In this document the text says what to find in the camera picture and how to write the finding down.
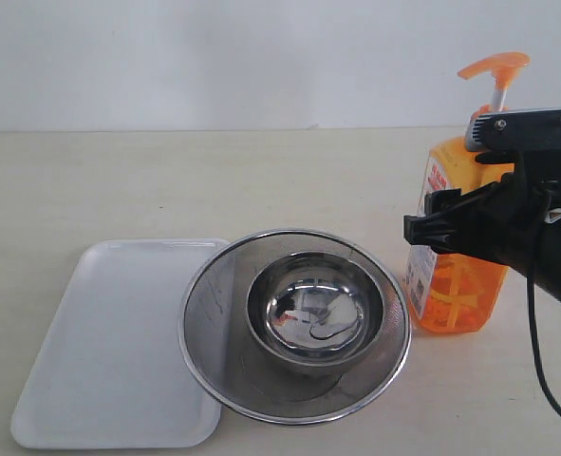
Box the white rectangular plastic tray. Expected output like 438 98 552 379
10 238 224 450

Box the small stainless steel bowl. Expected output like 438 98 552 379
245 250 385 377

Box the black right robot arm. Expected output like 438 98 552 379
403 149 561 302

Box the orange dish soap pump bottle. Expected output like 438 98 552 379
405 51 530 333

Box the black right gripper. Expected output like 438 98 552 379
402 151 561 266

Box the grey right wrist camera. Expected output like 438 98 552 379
464 108 561 153

